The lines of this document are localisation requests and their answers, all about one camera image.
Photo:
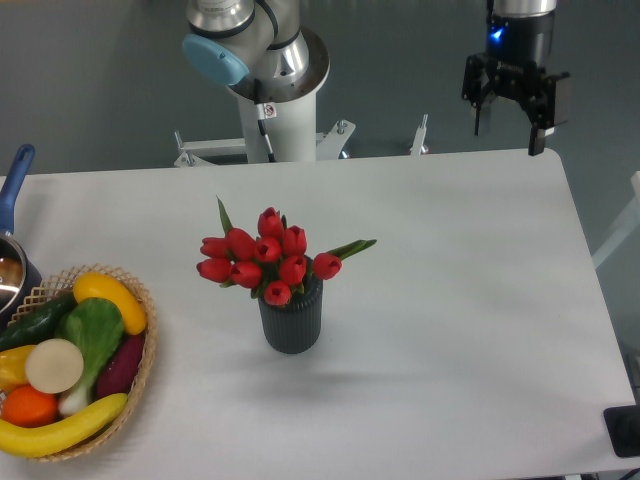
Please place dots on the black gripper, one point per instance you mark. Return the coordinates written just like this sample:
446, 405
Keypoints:
513, 66

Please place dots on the red tulip bouquet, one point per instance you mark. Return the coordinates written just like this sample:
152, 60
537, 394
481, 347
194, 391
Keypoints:
274, 265

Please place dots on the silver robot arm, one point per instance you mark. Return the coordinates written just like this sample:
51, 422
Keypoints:
228, 38

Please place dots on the dark ribbed vase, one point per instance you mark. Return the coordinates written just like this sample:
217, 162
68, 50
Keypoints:
295, 327

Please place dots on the black device at table edge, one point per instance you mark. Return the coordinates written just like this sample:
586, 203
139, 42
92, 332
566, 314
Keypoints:
623, 429

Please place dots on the yellow squash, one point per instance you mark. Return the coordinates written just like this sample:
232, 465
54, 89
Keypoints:
98, 285

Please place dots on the green bok choy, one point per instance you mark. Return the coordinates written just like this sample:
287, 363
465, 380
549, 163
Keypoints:
95, 327

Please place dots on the purple sweet potato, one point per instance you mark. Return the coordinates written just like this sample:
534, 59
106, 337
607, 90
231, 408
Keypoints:
121, 370

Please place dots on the woven wicker basket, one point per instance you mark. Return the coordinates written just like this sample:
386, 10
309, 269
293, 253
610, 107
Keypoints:
62, 283

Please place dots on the green cucumber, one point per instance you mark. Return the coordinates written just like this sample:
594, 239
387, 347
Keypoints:
38, 325

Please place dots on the beige round radish slice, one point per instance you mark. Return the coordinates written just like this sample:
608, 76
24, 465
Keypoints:
54, 366

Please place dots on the yellow bell pepper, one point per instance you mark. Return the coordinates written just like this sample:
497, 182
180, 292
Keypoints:
12, 367

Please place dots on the yellow banana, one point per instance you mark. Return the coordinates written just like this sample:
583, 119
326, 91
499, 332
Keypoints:
87, 427

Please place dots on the orange fruit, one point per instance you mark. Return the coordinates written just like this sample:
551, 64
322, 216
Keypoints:
28, 407

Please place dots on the white frame at right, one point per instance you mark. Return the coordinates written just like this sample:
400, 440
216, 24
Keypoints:
626, 222

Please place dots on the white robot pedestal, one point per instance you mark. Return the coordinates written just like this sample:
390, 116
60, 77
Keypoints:
277, 101

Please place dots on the white metal base frame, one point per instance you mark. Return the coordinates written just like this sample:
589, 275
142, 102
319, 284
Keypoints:
329, 145

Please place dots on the blue handled saucepan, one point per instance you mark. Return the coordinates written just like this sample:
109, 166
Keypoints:
18, 274

